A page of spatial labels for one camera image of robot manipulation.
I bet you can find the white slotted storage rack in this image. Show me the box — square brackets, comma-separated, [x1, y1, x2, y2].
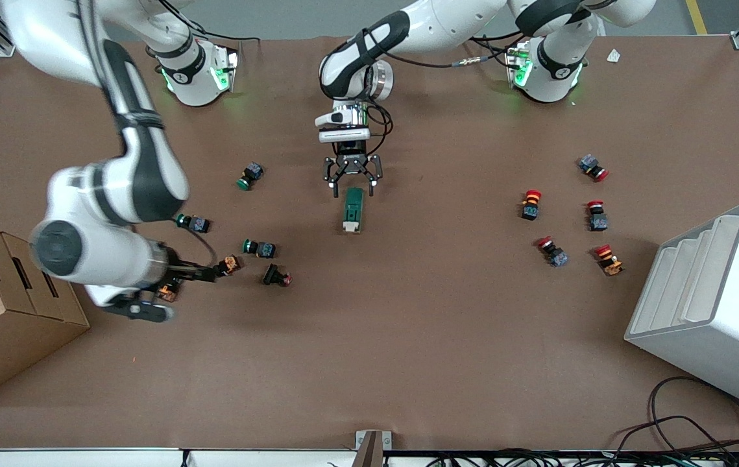
[624, 200, 739, 417]

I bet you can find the brown cardboard box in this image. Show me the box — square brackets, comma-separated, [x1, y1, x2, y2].
[0, 217, 91, 408]

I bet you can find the black switch with red tip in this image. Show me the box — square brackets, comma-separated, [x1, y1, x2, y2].
[263, 263, 293, 287]

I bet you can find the red button orange block switch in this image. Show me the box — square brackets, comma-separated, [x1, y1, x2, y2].
[594, 244, 625, 277]
[520, 189, 543, 221]

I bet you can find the green push button switch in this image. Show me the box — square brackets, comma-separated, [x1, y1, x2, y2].
[175, 213, 212, 234]
[242, 239, 277, 259]
[236, 162, 265, 191]

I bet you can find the metal table edge bracket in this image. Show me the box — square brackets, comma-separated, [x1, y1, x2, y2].
[355, 429, 393, 467]

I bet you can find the black cable bundle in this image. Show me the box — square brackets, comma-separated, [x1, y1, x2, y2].
[424, 444, 739, 467]

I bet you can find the green load switch white lever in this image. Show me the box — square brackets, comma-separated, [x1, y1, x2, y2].
[342, 187, 366, 234]

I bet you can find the red button grey block switch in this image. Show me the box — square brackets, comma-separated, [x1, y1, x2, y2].
[536, 236, 569, 268]
[578, 154, 609, 182]
[587, 200, 609, 232]

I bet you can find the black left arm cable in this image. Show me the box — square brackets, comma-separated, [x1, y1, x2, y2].
[369, 32, 526, 156]

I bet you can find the black looped cable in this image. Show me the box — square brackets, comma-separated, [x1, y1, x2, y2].
[612, 376, 739, 455]

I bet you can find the brown table cover sheet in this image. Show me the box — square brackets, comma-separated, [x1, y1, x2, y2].
[0, 32, 739, 451]

